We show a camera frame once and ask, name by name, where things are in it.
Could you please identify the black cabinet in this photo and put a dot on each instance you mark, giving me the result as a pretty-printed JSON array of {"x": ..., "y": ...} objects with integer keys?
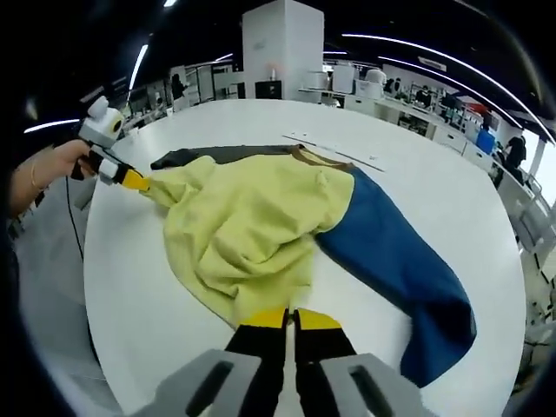
[{"x": 268, "y": 90}]

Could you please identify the white counter with drawers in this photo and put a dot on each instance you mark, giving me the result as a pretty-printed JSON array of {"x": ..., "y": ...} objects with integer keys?
[{"x": 417, "y": 121}]

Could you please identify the white storage box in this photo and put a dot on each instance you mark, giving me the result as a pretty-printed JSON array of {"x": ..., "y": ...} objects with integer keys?
[{"x": 367, "y": 89}]

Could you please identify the white box appliance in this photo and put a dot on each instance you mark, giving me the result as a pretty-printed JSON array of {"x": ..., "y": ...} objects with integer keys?
[{"x": 342, "y": 79}]

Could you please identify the person's left hand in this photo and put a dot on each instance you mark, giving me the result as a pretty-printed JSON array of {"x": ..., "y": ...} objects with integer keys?
[{"x": 65, "y": 158}]

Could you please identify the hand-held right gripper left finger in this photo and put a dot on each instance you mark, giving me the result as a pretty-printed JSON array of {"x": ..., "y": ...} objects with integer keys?
[{"x": 217, "y": 386}]

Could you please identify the thin white template sheet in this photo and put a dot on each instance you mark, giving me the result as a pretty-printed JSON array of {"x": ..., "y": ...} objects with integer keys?
[{"x": 369, "y": 164}]

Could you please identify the white square pillar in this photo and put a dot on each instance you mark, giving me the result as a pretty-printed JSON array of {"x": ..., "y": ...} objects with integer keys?
[{"x": 282, "y": 48}]

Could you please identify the blue bin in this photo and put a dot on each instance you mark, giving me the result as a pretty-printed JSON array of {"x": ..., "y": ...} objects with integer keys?
[{"x": 485, "y": 141}]

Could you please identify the white ceiling light strip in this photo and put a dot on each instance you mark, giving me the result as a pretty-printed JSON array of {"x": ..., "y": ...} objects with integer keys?
[{"x": 139, "y": 65}]

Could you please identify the curved white ceiling light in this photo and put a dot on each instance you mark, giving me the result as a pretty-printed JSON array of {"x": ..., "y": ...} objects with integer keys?
[{"x": 434, "y": 50}]

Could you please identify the yellow blue brown garment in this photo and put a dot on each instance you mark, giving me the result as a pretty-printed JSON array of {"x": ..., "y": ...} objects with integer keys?
[{"x": 260, "y": 217}]

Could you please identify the white round cooker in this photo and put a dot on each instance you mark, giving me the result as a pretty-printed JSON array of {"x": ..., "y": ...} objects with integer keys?
[{"x": 318, "y": 80}]

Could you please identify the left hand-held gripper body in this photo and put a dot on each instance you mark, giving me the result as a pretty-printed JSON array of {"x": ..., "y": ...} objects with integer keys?
[{"x": 97, "y": 126}]

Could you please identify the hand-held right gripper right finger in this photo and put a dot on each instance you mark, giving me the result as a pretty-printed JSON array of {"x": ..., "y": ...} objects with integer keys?
[{"x": 347, "y": 386}]

